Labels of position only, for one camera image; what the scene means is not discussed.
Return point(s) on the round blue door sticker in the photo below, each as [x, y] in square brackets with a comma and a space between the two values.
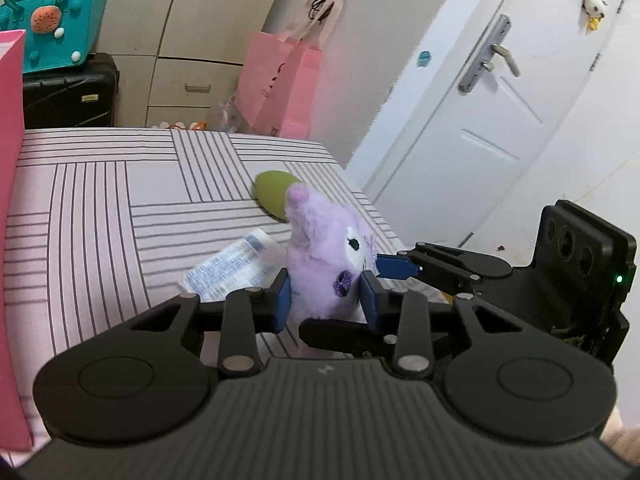
[424, 59]

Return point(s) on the white door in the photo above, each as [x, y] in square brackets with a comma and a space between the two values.
[450, 160]

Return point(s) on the olive green round soft object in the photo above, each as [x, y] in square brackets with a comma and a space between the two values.
[270, 192]

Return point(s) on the beige wardrobe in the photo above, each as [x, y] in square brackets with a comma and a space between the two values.
[210, 10]

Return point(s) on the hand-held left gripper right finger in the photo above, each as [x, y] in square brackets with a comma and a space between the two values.
[369, 305]

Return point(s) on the small tissue packet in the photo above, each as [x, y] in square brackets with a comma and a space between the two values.
[230, 265]

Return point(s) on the purple plush toy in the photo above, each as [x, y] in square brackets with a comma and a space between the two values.
[320, 260]

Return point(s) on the pink cardboard box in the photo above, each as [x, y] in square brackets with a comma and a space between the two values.
[10, 160]

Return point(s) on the small white hanging plush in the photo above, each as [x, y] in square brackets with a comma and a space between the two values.
[594, 5]

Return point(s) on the black suitcase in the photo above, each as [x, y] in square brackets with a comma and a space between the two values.
[65, 95]

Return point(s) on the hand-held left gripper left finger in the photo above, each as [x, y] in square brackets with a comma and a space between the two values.
[280, 305]

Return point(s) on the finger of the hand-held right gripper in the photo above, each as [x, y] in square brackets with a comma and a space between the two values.
[340, 335]
[397, 266]

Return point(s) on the teal felt tote bag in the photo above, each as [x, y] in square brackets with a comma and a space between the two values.
[75, 20]

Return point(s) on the person's right forearm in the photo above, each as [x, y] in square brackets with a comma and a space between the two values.
[627, 440]

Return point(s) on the striped bed sheet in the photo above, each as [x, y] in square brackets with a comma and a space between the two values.
[100, 200]

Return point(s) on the pink paper gift bag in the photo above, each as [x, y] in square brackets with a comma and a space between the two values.
[270, 85]

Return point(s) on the clear plastic bag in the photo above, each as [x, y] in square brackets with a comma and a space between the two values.
[232, 117]

